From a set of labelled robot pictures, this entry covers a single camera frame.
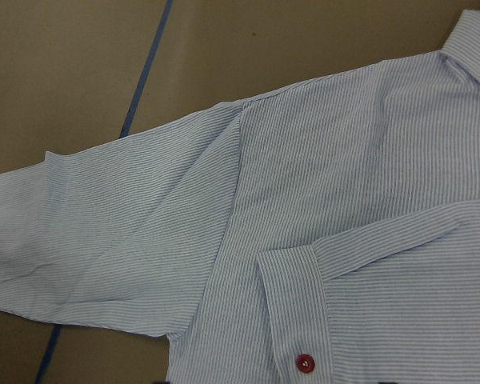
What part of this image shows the light blue striped shirt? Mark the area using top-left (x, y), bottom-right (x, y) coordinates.
top-left (0, 10), bottom-right (480, 383)

